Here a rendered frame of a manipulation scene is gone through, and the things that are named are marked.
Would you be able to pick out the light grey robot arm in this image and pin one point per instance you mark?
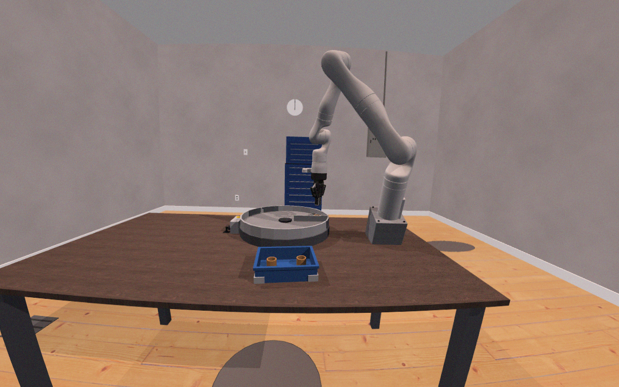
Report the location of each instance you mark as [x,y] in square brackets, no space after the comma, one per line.
[401,151]

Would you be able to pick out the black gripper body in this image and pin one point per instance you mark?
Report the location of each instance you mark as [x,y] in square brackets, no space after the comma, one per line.
[318,178]

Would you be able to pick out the grey round turntable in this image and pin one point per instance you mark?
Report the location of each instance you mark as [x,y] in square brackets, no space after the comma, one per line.
[274,226]

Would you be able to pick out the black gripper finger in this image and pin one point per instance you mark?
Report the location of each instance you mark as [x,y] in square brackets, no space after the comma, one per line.
[322,191]
[316,194]

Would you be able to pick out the blue crate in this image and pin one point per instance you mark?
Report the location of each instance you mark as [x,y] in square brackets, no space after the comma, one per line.
[286,269]

